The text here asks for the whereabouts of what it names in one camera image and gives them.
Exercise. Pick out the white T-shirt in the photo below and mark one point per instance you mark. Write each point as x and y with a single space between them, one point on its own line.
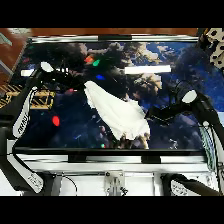
116 111

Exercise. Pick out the green striped garment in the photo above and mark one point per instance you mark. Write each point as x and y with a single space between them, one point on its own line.
209 146

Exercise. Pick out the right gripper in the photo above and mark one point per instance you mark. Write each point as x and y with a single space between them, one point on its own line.
162 115

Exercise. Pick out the white black-spotted garment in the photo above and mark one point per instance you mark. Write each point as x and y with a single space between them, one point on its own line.
216 45

